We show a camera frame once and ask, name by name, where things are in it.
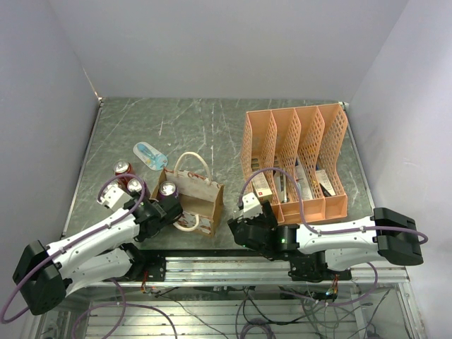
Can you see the purple soda can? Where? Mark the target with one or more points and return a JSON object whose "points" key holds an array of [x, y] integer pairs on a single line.
{"points": [[135, 189], [167, 189]]}

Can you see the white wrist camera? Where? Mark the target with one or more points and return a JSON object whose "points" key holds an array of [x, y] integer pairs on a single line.
{"points": [[113, 199], [251, 205]]}

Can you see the red soda can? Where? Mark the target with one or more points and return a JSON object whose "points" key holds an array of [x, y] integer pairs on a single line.
{"points": [[123, 167]]}

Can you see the metal stapler tool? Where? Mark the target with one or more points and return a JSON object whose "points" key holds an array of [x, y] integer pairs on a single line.
{"points": [[281, 186]]}

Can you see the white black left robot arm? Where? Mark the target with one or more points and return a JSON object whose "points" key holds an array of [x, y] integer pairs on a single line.
{"points": [[47, 274]]}

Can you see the peach plastic file organizer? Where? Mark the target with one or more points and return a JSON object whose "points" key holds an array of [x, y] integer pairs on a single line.
{"points": [[277, 140]]}

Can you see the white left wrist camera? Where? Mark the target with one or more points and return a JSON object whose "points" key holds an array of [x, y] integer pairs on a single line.
{"points": [[113, 199]]}

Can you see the aluminium frame rail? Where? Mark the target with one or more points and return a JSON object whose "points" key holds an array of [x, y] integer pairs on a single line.
{"points": [[253, 270]]}

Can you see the brown canvas tote bag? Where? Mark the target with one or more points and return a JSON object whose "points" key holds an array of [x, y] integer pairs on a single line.
{"points": [[200, 195]]}

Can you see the white staples box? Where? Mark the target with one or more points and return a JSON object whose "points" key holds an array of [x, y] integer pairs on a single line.
{"points": [[262, 188]]}

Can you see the blue white blister pack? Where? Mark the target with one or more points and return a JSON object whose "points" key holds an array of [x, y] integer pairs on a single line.
{"points": [[150, 156]]}

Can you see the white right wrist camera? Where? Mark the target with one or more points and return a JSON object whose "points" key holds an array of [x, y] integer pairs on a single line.
{"points": [[251, 205]]}

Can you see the white red box in organizer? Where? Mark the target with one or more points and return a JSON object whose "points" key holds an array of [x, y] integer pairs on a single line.
{"points": [[303, 183]]}

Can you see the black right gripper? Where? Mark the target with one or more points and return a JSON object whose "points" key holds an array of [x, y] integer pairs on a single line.
{"points": [[267, 217]]}

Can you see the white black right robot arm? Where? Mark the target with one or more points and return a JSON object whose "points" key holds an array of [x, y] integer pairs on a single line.
{"points": [[316, 253]]}

